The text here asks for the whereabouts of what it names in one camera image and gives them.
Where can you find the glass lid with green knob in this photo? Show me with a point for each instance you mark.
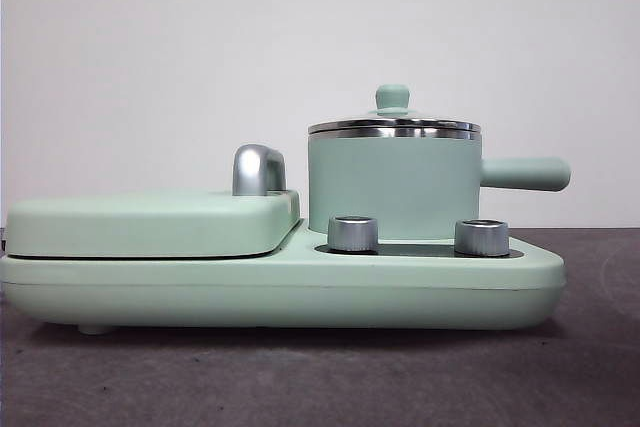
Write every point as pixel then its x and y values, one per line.
pixel 392 97

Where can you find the silver control knob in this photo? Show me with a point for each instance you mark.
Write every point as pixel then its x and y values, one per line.
pixel 481 238
pixel 353 234

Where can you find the green breakfast machine base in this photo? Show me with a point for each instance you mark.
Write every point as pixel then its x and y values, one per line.
pixel 150 287

